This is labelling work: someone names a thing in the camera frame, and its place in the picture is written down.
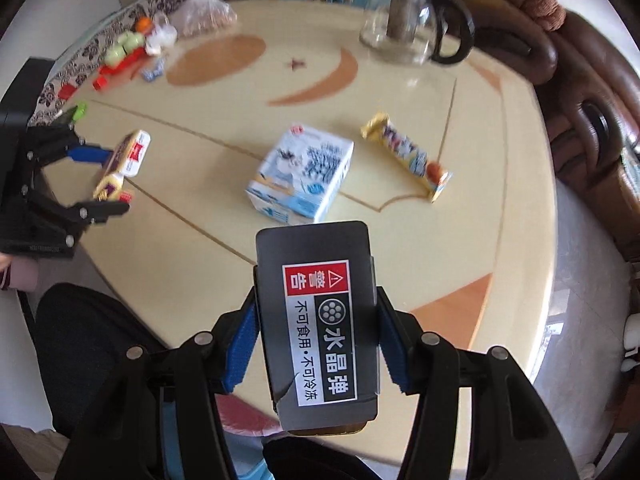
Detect round pink cushion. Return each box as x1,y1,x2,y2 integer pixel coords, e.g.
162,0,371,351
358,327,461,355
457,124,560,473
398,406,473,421
525,0,566,31

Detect white appliance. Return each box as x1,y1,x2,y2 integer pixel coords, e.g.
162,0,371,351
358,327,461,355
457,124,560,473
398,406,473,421
620,310,640,373

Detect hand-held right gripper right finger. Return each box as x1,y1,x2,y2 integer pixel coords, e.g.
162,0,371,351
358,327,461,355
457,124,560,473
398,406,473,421
372,285,583,480

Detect small white plastic bag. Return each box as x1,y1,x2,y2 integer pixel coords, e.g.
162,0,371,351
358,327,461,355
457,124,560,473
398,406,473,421
145,12,178,56

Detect person's leg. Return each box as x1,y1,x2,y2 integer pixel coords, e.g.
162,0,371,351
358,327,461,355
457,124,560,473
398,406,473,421
262,432,383,480
35,282,176,436

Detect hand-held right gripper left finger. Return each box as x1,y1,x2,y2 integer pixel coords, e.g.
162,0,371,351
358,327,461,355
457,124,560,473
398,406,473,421
54,285,263,480

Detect red fruit tray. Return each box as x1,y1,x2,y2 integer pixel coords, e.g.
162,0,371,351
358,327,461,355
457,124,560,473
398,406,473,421
92,30,166,92

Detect glass teapot with black handle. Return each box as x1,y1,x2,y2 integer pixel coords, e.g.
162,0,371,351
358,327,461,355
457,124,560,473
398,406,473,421
360,0,476,67

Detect brown leather armchair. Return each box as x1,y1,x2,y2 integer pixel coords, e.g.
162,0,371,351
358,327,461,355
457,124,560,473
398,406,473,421
530,10,640,261

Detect yellow snack bar wrapper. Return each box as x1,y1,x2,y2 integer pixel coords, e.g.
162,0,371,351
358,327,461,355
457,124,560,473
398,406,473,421
361,112,453,203

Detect black box with warning label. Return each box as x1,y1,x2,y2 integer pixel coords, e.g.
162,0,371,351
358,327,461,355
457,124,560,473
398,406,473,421
255,220,382,436

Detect pile of small snacks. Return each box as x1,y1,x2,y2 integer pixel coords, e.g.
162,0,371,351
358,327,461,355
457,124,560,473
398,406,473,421
27,0,188,126

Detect cream wooden table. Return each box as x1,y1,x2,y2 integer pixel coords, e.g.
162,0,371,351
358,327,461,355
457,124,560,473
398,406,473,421
37,0,558,441

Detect blue and white candy wrappers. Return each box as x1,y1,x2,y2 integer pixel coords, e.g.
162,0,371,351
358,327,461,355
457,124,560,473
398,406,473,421
141,57,167,82

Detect red and gold packet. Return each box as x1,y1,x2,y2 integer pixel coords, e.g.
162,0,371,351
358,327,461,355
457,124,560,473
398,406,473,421
92,130,152,204

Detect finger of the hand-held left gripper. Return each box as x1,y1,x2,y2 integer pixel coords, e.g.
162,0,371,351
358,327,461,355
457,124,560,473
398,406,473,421
30,196,132,250
22,110,118,167

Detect pink trash bin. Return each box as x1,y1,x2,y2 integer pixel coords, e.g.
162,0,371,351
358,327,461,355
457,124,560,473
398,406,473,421
219,394,284,436

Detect plastic bag of peanuts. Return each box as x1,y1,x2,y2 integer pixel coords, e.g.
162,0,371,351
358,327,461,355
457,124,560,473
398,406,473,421
180,0,238,36

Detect person's right leg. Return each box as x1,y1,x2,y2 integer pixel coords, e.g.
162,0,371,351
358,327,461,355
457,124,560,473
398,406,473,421
262,432,383,480

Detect white and blue milk carton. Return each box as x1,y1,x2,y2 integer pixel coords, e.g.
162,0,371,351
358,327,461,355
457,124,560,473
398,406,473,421
245,122,355,223

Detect person's left leg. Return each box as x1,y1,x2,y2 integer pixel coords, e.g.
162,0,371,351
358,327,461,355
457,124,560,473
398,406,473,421
35,282,176,436

